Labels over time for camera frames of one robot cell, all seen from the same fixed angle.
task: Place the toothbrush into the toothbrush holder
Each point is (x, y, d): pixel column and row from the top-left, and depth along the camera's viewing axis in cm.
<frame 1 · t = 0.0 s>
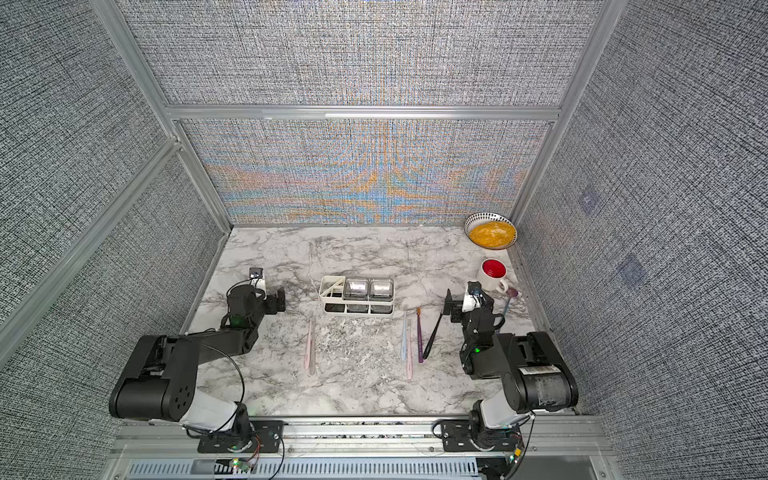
left hand: (271, 284, 93), fingers open
right hand: (466, 283, 89), fingers open
white toothbrush holder caddy: (332, 294, 90), point 11 cm above the table
clear cup left: (356, 289, 102), point 2 cm above the table
clear cup right: (381, 289, 102), point 2 cm above the table
patterned bowl with yellow food: (490, 230, 112), point 7 cm above the table
white mug red inside: (493, 274, 100), point 6 cm above the table
blue handled spoon: (510, 292, 102), on the table
pink toothbrush left: (308, 346, 89), on the table
pink toothbrush right: (409, 355, 89), on the table
purple orange toothbrush: (419, 328, 94), on the table
black toothbrush: (427, 348, 89), on the table

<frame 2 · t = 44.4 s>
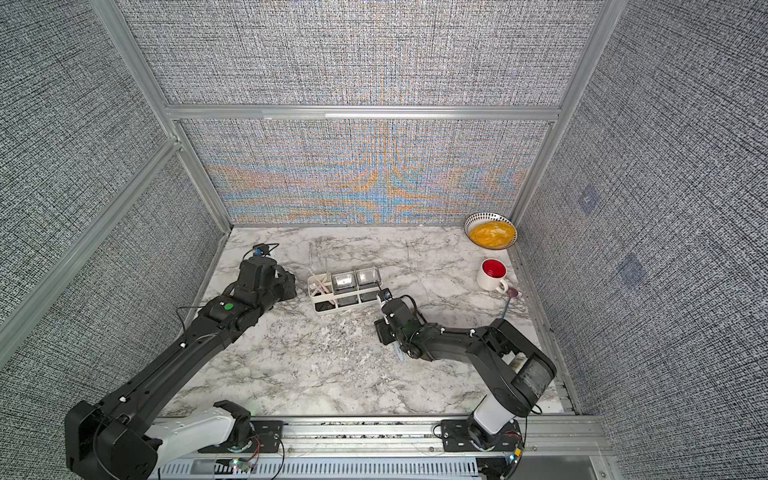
left hand: (295, 274, 80), fingers open
right hand: (382, 312, 91), fingers open
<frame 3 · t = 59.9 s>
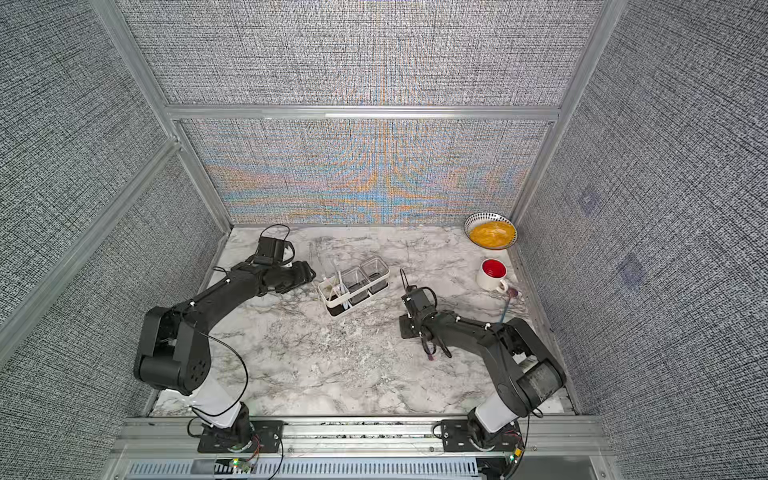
left hand: (313, 273, 92), fingers open
right hand: (405, 316, 93), fingers open
white toothbrush holder caddy: (354, 298, 92), point 8 cm above the table
clear cup left: (354, 278, 100), point 6 cm above the table
clear cup right: (374, 268, 101), point 7 cm above the table
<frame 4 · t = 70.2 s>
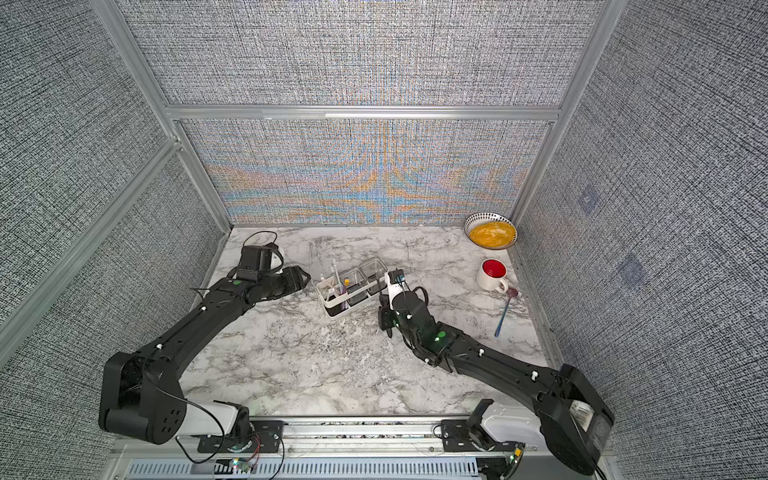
left hand: (307, 276, 86), fingers open
right hand: (380, 290, 79), fingers closed
purple orange toothbrush: (344, 305, 95), point 4 cm above the table
